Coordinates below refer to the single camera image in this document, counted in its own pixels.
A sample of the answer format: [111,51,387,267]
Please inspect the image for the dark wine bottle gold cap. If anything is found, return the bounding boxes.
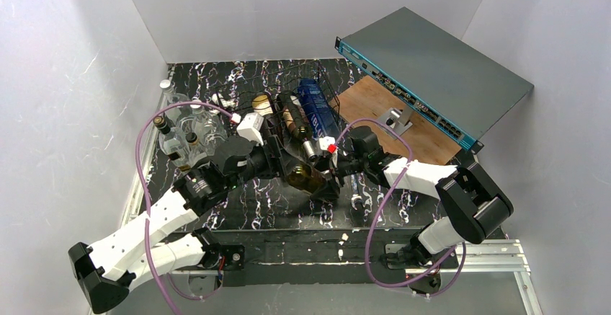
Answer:
[251,94,277,128]

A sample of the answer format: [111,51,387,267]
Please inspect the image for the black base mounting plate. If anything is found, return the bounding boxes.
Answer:
[157,226,488,288]

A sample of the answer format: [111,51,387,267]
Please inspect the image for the blue label clear bottle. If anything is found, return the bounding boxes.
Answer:
[297,79,340,140]

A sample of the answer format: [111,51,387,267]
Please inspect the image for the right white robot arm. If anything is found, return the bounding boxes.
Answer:
[317,125,514,265]

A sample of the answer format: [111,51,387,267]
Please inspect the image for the clear bottle gold label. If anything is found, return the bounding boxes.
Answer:
[153,114,191,172]

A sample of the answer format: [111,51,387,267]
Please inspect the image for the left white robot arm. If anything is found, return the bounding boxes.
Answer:
[68,136,302,314]

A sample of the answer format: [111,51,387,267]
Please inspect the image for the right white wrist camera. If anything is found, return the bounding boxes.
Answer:
[316,136,338,168]

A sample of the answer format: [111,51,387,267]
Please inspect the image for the brown wooden board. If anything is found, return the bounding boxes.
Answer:
[338,76,461,165]

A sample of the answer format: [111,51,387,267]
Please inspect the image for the grey metal bracket stand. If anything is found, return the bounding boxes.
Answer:
[376,105,415,138]

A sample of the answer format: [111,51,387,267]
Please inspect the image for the dark wine bottle silver cap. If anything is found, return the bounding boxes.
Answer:
[286,164,327,195]

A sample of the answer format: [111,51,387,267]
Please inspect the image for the purple cable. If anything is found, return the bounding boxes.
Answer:
[135,100,240,315]
[336,117,468,299]

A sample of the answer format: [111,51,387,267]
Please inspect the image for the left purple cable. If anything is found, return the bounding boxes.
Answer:
[135,100,240,315]

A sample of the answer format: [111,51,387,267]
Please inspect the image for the clear bottle brown neck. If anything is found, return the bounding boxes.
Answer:
[185,132,211,168]

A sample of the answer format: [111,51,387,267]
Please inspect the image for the black wire wine rack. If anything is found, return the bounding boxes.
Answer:
[205,60,340,160]

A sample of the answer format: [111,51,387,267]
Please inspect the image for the silver combination wrench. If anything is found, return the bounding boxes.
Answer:
[350,174,362,210]

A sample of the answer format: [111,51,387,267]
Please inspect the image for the clear bottle dark label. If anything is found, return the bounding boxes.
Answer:
[178,105,228,146]

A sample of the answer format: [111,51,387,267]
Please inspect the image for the teal network switch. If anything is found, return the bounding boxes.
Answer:
[335,7,534,154]

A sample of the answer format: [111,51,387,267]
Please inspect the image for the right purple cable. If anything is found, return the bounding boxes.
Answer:
[336,117,468,299]

